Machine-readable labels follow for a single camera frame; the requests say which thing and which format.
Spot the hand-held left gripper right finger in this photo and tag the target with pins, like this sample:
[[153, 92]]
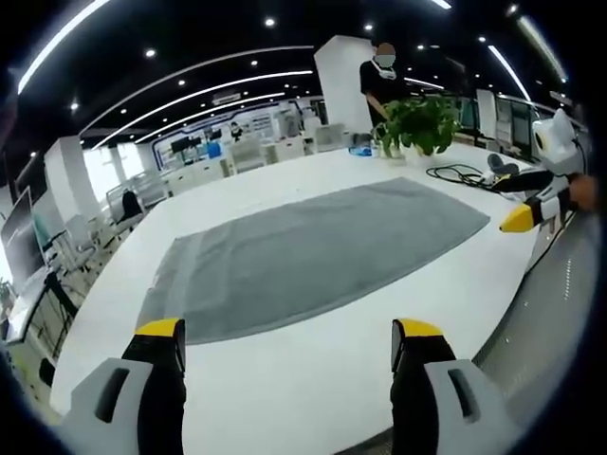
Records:
[[450, 403]]

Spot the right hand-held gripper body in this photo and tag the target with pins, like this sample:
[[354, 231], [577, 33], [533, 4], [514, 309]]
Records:
[[559, 147]]

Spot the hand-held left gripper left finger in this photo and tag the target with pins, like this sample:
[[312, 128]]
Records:
[[118, 398]]

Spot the grey towel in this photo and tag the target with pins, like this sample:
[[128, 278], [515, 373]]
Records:
[[313, 251]]

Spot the person's right hand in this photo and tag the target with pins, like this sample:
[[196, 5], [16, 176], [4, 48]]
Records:
[[584, 192]]

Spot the grey chair back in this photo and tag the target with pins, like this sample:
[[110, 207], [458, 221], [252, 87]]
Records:
[[500, 163]]

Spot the green potted plant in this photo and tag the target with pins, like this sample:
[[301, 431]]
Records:
[[419, 125]]

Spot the white table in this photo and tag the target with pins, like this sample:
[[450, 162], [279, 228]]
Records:
[[294, 393]]

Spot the blue packet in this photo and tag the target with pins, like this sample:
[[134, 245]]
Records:
[[362, 151]]

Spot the computer monitor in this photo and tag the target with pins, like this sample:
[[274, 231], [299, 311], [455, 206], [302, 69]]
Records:
[[19, 237]]

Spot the black office chair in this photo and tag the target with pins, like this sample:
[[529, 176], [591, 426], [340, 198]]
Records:
[[130, 205]]

